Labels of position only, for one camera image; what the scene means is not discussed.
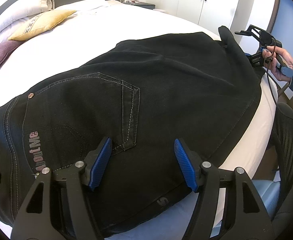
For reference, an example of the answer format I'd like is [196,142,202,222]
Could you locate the black denim pants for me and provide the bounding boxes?
[0,27,264,237]

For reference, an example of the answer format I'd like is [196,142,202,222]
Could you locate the person's dark trouser legs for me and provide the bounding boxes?
[270,102,293,239]

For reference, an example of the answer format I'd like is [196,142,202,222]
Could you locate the yellow cushion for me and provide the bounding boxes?
[8,9,76,41]

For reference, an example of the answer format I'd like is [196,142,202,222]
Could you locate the dark nightstand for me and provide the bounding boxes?
[123,0,155,10]

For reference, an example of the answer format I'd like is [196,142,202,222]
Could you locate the white wardrobe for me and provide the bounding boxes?
[121,0,282,48]

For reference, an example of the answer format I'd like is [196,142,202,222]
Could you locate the right hand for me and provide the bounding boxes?
[262,46,293,82]

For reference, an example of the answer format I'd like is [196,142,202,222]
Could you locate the white folded duvet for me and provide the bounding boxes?
[0,0,55,32]

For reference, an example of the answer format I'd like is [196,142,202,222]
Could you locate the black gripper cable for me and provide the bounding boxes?
[264,38,293,128]

